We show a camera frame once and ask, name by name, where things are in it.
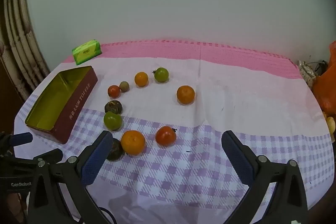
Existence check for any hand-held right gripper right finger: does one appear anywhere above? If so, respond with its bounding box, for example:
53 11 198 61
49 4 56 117
221 130 308 224

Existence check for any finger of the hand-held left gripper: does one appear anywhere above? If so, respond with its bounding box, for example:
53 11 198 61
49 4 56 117
34 149 64 165
0 132 33 152

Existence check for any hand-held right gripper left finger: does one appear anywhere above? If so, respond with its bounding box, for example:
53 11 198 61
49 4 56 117
26 130 114 224

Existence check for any dark brown round fruit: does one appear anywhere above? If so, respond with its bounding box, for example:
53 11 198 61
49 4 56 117
104 100 122 115
106 138 124 161

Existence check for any medium orange tangerine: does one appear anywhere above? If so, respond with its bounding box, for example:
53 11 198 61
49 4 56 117
121 130 146 156

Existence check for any green tangerine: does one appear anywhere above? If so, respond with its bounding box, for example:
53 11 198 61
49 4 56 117
103 112 123 131

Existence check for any gold metal tray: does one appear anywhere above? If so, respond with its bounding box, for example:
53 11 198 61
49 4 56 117
25 65 98 145

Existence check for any large red tomato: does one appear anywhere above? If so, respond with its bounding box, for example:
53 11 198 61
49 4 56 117
155 126 177 147

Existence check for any large orange tangerine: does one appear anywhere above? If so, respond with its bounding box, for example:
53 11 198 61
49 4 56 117
176 85 195 105

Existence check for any pink purple checked tablecloth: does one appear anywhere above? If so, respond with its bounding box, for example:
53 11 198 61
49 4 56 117
13 40 335 224

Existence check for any small red tomato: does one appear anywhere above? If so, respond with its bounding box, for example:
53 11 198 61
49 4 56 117
108 85 121 98

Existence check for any small orange tangerine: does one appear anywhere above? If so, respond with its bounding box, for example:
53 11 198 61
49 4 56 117
134 72 149 87

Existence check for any beige patterned curtain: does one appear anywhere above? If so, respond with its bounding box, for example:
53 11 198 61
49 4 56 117
0 0 51 101

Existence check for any yellow fruit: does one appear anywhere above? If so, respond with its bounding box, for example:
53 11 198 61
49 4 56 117
325 116 336 134

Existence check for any green tissue pack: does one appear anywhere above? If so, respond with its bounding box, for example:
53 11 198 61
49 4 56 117
72 39 102 65

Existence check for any green tomato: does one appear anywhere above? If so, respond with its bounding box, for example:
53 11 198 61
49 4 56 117
152 67 169 83

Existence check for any crumpled silver wrapper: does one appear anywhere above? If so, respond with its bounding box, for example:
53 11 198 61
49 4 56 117
297 60 318 88

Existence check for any orange plastic bag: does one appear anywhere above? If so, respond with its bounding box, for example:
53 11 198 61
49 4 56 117
312 41 336 115

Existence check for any black cable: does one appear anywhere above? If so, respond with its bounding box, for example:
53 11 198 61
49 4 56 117
98 207 117 224

